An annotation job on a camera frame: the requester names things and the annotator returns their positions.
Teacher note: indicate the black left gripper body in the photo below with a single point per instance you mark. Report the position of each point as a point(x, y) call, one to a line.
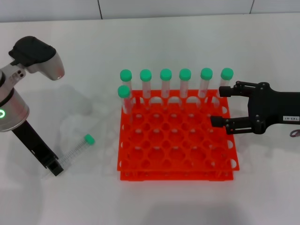
point(32, 143)

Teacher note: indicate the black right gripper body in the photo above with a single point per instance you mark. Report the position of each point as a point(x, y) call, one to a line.
point(274, 105)

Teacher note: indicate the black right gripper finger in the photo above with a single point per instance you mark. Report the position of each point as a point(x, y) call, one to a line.
point(226, 91)
point(218, 121)

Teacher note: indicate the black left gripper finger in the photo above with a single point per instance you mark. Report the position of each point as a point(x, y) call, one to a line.
point(56, 170)
point(52, 161)

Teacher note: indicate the green capped clear test tube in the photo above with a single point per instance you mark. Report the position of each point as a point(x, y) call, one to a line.
point(185, 74)
point(124, 91)
point(166, 74)
point(227, 73)
point(125, 75)
point(206, 73)
point(146, 75)
point(89, 139)

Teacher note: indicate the orange plastic test tube rack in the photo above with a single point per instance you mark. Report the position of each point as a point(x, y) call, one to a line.
point(178, 150)

